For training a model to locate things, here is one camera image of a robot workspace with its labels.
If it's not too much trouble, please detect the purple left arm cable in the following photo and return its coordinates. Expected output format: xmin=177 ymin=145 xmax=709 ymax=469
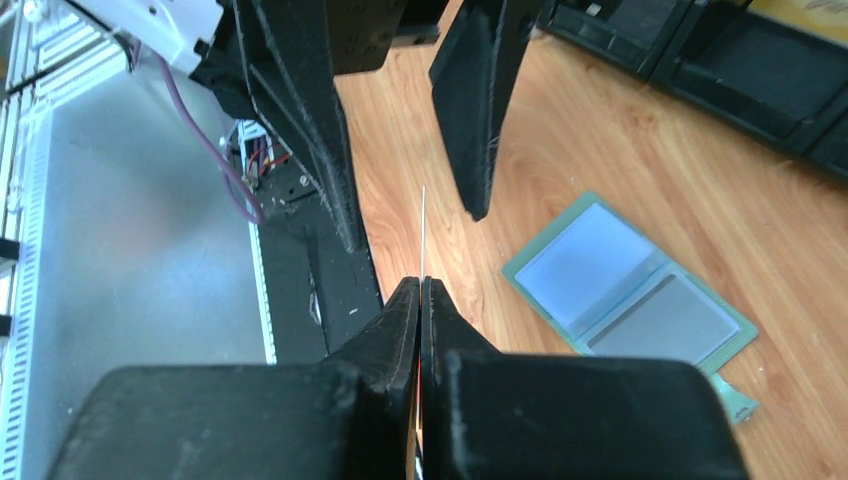
xmin=129 ymin=39 xmax=266 ymax=227

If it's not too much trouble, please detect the gold card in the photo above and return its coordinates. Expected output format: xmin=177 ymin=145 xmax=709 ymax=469
xmin=749 ymin=0 xmax=847 ymax=28

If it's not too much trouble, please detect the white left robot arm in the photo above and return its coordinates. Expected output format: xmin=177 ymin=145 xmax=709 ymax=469
xmin=77 ymin=1 xmax=543 ymax=252

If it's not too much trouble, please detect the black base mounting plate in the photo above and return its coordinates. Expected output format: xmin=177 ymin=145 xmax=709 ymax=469
xmin=238 ymin=121 xmax=383 ymax=364

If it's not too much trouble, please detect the teal leather card holder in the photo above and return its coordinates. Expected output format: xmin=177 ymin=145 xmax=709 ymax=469
xmin=502 ymin=191 xmax=759 ymax=424

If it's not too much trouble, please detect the black three-compartment tray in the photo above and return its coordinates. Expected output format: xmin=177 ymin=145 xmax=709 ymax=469
xmin=538 ymin=1 xmax=847 ymax=176

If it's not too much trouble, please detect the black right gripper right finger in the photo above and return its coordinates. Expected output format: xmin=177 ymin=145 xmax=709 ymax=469
xmin=420 ymin=277 xmax=749 ymax=479

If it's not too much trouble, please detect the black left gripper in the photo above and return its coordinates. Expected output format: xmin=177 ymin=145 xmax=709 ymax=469
xmin=189 ymin=0 xmax=544 ymax=252

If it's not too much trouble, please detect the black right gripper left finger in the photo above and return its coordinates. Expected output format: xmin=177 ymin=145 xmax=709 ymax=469
xmin=48 ymin=277 xmax=421 ymax=479

